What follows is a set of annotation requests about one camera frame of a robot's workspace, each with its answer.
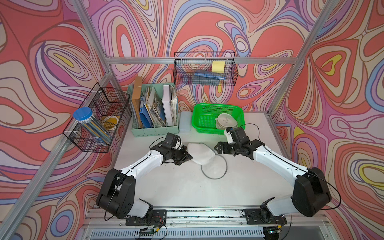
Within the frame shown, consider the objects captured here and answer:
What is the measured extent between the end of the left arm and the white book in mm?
276

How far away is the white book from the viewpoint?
3.08 feet

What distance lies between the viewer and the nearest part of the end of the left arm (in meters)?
0.64

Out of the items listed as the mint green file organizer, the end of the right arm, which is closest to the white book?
the mint green file organizer
